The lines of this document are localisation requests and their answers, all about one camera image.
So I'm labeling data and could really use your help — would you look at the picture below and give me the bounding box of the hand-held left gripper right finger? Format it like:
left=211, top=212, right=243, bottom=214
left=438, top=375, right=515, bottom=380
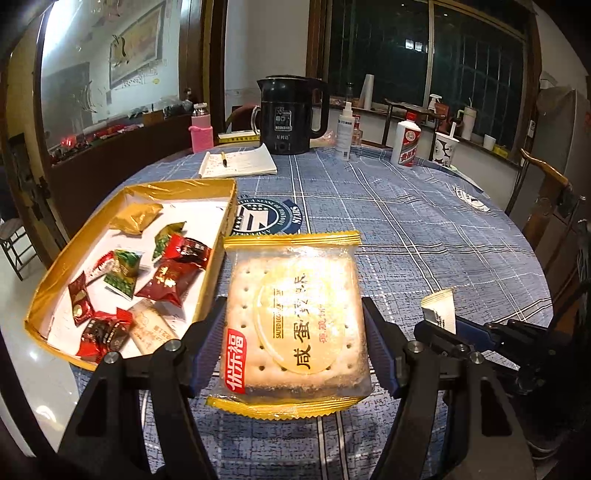
left=360, top=296, right=539, bottom=480

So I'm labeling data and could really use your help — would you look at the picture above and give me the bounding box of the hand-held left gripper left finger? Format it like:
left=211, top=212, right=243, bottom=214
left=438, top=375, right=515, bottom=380
left=55, top=295, right=229, bottom=480

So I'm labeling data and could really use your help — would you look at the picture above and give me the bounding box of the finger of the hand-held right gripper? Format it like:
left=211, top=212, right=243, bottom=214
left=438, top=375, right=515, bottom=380
left=456, top=318, right=507, bottom=352
left=414, top=320, right=467, bottom=355

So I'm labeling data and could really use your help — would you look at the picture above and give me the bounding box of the small white snack packet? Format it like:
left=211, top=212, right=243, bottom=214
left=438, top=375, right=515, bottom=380
left=420, top=288, right=458, bottom=333

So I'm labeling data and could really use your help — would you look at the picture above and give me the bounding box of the beige snack packet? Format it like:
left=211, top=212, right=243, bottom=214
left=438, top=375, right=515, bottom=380
left=127, top=299, right=178, bottom=356

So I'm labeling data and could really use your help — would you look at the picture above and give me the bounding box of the yellow cracker packet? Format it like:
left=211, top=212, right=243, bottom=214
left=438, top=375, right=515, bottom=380
left=205, top=231, right=374, bottom=420

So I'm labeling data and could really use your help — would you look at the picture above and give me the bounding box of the red snack packet dark print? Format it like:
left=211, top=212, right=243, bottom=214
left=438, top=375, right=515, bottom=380
left=165, top=234, right=212, bottom=268

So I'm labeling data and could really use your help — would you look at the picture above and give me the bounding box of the red and black snack packet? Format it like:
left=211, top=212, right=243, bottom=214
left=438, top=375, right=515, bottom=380
left=76, top=308, right=134, bottom=363

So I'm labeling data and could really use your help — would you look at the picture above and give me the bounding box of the green and gold snack packet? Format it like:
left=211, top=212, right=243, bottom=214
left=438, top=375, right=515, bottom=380
left=152, top=222, right=186, bottom=259

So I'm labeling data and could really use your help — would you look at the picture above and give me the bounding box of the small red round-print packet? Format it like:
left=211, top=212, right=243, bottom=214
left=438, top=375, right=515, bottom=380
left=68, top=271, right=93, bottom=328

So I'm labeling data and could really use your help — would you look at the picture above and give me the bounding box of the red and white snack packet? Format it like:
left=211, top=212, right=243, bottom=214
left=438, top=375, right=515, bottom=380
left=88, top=250, right=121, bottom=278

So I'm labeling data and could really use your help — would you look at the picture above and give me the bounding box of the gold cardboard box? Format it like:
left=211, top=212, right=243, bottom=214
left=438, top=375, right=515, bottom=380
left=24, top=179, right=238, bottom=371

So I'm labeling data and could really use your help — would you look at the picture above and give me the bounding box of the wooden chair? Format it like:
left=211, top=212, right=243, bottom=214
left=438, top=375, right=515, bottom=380
left=505, top=148, right=587, bottom=259

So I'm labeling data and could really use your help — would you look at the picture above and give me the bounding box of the patterned paper cup with straw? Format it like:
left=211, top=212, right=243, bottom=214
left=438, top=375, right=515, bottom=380
left=431, top=121, right=461, bottom=167

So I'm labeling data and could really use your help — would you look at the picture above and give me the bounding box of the white notebook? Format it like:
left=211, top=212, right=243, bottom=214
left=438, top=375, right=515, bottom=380
left=198, top=144, right=279, bottom=180

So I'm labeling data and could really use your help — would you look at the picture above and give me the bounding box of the white liquor bottle red label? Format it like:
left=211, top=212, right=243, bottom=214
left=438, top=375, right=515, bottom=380
left=391, top=112, right=422, bottom=168

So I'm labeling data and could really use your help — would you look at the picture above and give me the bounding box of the white tumbler with straw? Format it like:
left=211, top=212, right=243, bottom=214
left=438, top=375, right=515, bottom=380
left=457, top=107, right=476, bottom=140

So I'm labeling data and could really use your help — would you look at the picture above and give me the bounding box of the grey refrigerator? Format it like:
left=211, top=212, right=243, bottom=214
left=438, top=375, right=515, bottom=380
left=531, top=88, right=591, bottom=195

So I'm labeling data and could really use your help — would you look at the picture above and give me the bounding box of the dark wooden cabinet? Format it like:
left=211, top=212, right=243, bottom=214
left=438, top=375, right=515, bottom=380
left=46, top=111, right=199, bottom=236

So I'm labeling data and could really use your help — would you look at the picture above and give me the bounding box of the yellow flat box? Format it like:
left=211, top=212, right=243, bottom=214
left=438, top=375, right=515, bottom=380
left=217, top=130, right=262, bottom=144

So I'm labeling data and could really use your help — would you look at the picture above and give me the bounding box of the pink water bottle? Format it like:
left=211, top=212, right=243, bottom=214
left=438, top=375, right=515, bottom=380
left=190, top=102, right=214, bottom=154

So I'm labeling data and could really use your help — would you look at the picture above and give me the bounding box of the white spray bottle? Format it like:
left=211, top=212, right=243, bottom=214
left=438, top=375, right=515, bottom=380
left=335, top=99, right=357, bottom=161

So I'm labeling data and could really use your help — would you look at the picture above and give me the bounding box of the dark stool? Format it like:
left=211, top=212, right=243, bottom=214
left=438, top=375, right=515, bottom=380
left=0, top=217, right=33, bottom=282

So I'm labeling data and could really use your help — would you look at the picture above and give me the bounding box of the dark wooden side table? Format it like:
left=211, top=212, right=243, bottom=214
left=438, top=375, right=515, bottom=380
left=383, top=99, right=439, bottom=148

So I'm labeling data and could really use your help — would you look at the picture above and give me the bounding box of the black electric kettle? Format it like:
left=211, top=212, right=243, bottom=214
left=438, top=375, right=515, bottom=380
left=256, top=76, right=331, bottom=155

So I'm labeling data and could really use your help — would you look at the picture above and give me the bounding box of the window with metal grille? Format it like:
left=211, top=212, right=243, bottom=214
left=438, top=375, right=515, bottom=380
left=328, top=0, right=532, bottom=139

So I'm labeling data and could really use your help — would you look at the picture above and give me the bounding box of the glass partition window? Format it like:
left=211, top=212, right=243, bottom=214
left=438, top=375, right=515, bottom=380
left=39, top=0, right=185, bottom=153

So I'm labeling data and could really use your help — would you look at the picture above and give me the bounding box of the framed wall picture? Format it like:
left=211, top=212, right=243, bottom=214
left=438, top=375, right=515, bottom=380
left=108, top=2, right=167, bottom=88

